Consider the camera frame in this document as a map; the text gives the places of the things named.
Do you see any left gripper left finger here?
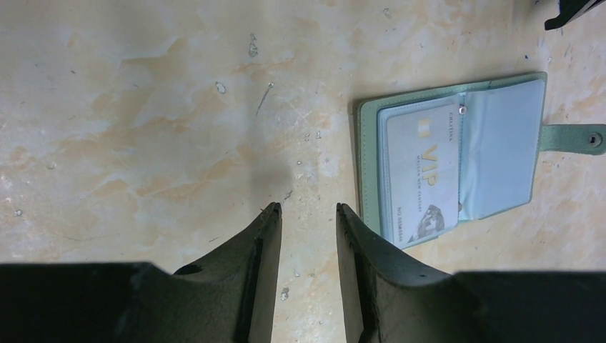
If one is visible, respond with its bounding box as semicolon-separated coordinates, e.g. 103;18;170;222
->
1;203;282;342

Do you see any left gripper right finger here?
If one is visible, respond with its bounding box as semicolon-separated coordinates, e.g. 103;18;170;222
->
336;204;605;342

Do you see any green leather card holder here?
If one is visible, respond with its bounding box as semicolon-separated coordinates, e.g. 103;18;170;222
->
355;72;605;249

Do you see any white VIP card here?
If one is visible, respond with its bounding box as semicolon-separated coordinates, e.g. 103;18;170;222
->
384;101;460;249

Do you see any black plastic card tray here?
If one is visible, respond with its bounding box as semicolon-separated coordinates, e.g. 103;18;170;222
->
544;0;605;31

